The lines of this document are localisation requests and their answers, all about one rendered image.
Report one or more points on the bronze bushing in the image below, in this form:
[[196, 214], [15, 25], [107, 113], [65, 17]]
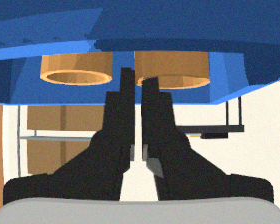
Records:
[[170, 66], [72, 68]]

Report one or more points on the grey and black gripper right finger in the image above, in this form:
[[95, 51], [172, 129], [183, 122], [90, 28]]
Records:
[[187, 174]]

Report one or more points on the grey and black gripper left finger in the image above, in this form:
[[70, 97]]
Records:
[[92, 174]]

